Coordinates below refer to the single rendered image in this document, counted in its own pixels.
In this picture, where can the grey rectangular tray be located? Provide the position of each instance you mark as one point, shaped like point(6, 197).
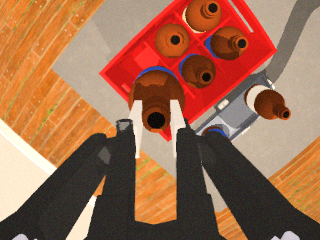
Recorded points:
point(235, 117)

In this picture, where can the red plastic crate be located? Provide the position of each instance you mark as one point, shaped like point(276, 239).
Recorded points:
point(129, 65)

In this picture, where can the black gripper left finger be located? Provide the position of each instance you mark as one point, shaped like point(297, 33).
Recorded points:
point(51, 212)

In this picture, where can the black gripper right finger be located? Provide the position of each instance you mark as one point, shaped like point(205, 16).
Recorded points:
point(261, 211)

